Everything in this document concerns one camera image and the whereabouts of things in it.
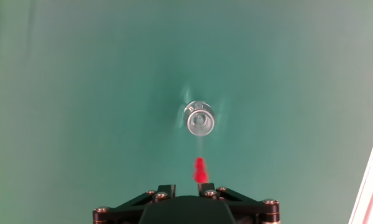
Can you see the small clear glass bottle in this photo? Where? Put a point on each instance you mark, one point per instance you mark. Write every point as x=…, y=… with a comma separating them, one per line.
x=199, y=119

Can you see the green table mat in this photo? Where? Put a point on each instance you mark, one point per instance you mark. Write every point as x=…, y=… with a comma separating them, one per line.
x=112, y=93

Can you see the aluminium table edge rail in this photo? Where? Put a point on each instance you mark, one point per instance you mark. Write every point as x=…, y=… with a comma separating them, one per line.
x=371, y=186

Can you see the glass dropper with red bulb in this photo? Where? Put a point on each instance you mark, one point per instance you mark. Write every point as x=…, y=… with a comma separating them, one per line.
x=200, y=172

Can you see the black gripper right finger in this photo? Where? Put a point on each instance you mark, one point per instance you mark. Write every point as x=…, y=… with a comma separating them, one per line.
x=251, y=211

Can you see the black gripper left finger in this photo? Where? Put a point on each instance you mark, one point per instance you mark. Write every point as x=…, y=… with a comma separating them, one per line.
x=121, y=213

